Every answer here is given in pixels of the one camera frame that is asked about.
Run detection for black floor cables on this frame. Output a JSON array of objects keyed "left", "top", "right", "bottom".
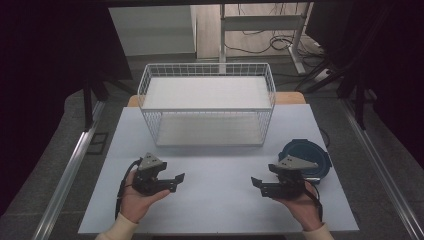
[{"left": 224, "top": 3, "right": 331, "bottom": 69}]

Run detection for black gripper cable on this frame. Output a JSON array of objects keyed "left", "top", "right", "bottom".
[
  {"left": 114, "top": 158, "right": 143, "bottom": 221},
  {"left": 302, "top": 179, "right": 324, "bottom": 223}
]

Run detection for person's left hand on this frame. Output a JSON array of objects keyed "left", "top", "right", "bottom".
[{"left": 119, "top": 169, "right": 172, "bottom": 225}]

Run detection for wooden table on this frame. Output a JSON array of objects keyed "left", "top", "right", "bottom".
[{"left": 127, "top": 91, "right": 307, "bottom": 108}]

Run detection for white metal desk frame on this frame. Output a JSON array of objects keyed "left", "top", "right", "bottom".
[{"left": 218, "top": 2, "right": 313, "bottom": 75}]

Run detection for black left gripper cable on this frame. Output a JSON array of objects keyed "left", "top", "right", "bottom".
[{"left": 114, "top": 158, "right": 143, "bottom": 221}]

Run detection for aluminium rail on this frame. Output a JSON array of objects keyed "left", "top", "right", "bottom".
[
  {"left": 339, "top": 98, "right": 424, "bottom": 240},
  {"left": 31, "top": 99, "right": 107, "bottom": 240}
]

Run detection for black metal stand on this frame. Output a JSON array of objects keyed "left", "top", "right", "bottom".
[
  {"left": 82, "top": 74, "right": 138, "bottom": 132},
  {"left": 301, "top": 59, "right": 379, "bottom": 131}
]

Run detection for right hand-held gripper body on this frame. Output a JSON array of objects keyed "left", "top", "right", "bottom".
[{"left": 268, "top": 154, "right": 320, "bottom": 201}]

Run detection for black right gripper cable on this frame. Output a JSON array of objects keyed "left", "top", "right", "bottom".
[{"left": 302, "top": 179, "right": 324, "bottom": 223}]

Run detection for black square floor frame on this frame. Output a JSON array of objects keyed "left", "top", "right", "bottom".
[{"left": 86, "top": 131, "right": 110, "bottom": 156}]

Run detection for dark curtain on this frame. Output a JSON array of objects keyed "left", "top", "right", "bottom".
[
  {"left": 0, "top": 0, "right": 134, "bottom": 216},
  {"left": 304, "top": 0, "right": 424, "bottom": 169}
]

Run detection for person's right hand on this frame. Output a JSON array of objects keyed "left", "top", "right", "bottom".
[{"left": 272, "top": 181, "right": 324, "bottom": 233}]

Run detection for thin black cable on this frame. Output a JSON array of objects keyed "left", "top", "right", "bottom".
[{"left": 318, "top": 127, "right": 332, "bottom": 150}]

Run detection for white wire shelf rack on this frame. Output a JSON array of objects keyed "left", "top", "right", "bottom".
[{"left": 136, "top": 62, "right": 277, "bottom": 148}]

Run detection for blue round bowl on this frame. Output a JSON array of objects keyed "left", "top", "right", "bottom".
[{"left": 277, "top": 138, "right": 334, "bottom": 185}]

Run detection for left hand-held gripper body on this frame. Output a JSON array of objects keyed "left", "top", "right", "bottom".
[{"left": 132, "top": 152, "right": 168, "bottom": 196}]

